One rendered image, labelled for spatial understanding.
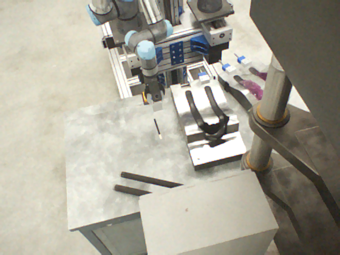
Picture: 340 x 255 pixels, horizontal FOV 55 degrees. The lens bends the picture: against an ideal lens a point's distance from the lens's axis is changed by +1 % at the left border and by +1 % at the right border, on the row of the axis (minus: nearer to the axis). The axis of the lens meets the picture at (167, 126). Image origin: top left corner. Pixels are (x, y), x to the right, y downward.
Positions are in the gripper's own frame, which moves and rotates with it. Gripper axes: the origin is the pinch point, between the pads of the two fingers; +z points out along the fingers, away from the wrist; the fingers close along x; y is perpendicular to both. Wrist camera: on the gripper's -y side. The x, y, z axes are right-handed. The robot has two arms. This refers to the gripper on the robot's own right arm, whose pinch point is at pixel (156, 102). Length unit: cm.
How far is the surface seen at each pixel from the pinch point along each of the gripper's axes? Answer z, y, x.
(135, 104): 15.1, 14.4, 11.0
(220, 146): 9.0, -28.8, -24.8
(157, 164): 15.0, -26.9, 6.7
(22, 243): 95, -16, 110
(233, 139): 9.0, -27.2, -32.1
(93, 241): 43, -47, 48
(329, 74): -95, -83, -18
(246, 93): 5.5, -4.0, -47.4
